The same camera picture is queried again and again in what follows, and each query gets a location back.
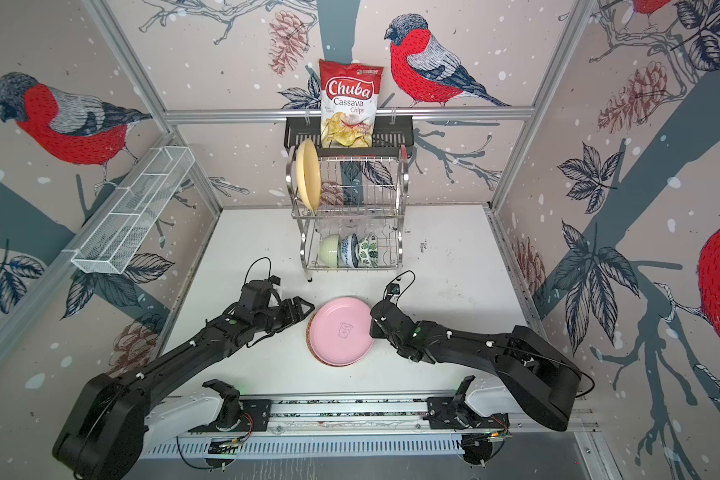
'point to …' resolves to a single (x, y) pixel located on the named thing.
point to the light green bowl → (329, 250)
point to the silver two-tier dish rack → (366, 195)
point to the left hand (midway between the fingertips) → (306, 311)
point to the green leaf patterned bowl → (368, 250)
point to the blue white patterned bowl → (350, 251)
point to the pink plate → (340, 330)
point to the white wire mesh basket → (135, 207)
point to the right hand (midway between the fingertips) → (371, 323)
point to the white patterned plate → (311, 349)
